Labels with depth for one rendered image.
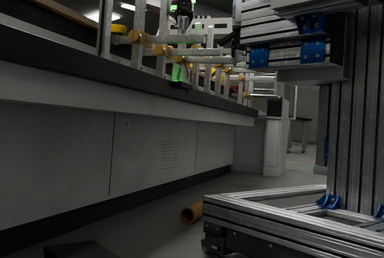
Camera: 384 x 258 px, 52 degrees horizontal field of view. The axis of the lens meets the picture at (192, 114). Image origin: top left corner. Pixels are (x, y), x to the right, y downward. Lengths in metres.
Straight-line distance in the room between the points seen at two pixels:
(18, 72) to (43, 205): 0.62
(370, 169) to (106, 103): 0.95
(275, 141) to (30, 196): 3.16
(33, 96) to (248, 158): 3.53
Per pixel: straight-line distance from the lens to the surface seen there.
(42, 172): 1.57
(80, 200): 1.79
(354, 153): 1.47
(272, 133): 4.31
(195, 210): 2.01
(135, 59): 1.68
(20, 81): 1.16
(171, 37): 1.68
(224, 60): 2.11
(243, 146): 4.50
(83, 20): 1.69
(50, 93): 1.25
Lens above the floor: 0.48
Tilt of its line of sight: 2 degrees up
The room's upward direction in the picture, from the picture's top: 4 degrees clockwise
